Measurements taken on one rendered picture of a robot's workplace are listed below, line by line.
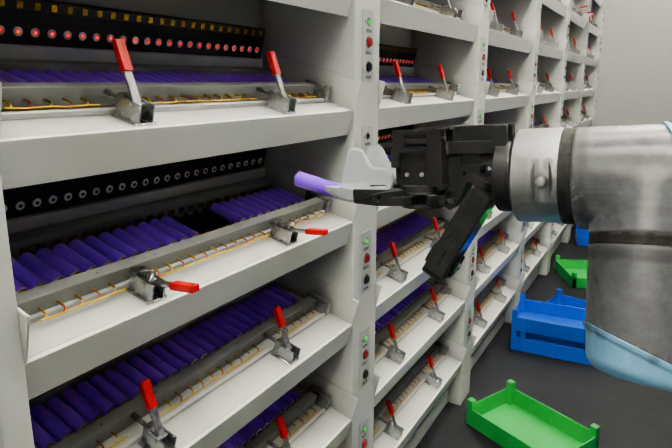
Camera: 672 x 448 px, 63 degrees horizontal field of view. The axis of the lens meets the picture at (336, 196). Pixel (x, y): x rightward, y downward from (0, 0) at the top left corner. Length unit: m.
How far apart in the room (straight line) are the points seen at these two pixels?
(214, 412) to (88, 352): 0.26
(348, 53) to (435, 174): 0.47
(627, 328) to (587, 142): 0.16
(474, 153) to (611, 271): 0.16
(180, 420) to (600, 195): 0.58
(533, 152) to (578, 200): 0.06
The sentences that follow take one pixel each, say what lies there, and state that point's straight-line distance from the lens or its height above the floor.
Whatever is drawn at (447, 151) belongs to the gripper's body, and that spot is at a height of 0.93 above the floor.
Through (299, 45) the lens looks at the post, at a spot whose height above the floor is 1.07.
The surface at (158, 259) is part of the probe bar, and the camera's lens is 0.72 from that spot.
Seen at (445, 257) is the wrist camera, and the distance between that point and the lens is 0.59.
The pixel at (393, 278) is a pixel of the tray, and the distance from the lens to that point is 1.28.
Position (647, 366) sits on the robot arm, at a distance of 0.51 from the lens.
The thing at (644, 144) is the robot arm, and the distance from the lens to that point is 0.52.
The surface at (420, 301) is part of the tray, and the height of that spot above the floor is 0.40.
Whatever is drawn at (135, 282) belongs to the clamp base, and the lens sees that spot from 0.68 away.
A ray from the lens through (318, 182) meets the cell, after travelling 0.65.
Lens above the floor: 1.00
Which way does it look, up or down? 12 degrees down
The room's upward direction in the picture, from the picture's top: straight up
